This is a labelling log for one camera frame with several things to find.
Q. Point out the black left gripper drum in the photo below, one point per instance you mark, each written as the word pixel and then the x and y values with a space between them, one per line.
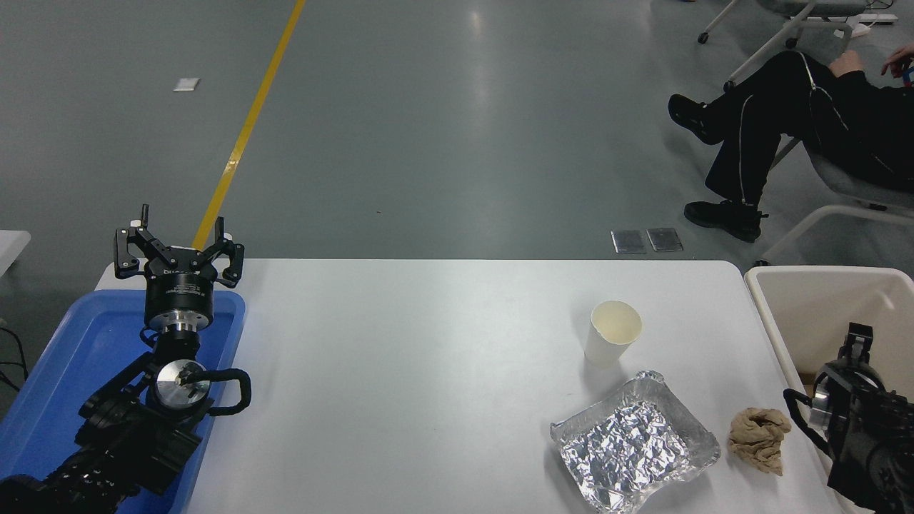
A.
pixel 180 296

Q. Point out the white paper cup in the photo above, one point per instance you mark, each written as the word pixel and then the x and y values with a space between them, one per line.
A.
pixel 607 343

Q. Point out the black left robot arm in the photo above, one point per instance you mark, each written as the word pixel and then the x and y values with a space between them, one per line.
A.
pixel 128 435

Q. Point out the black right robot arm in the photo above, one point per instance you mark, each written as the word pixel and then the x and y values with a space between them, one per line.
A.
pixel 871 435

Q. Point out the person's hand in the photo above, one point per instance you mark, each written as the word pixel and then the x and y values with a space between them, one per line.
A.
pixel 847 63
pixel 898 61

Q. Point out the blue plastic tray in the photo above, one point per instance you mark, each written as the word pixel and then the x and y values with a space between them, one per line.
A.
pixel 78 343

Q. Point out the white side table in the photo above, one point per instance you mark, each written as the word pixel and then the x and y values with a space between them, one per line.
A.
pixel 11 250

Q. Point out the metal floor plate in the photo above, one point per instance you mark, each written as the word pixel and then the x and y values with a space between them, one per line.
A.
pixel 665 240
pixel 628 242

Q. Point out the crumpled foil tray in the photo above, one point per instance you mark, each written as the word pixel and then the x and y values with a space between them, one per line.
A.
pixel 628 446

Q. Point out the crumpled tan paper ball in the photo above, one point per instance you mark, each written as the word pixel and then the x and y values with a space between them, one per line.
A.
pixel 757 439

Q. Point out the large pale bin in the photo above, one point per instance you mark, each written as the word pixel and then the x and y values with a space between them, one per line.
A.
pixel 800 314

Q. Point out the seated person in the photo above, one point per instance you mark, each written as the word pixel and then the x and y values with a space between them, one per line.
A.
pixel 785 100

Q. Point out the white-legged office chair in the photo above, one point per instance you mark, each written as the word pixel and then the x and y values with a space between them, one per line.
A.
pixel 792 28

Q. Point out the white power strip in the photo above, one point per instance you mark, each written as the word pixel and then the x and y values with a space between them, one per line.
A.
pixel 877 19

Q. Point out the grey chair with white frame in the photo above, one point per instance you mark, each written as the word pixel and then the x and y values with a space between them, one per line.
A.
pixel 850 185

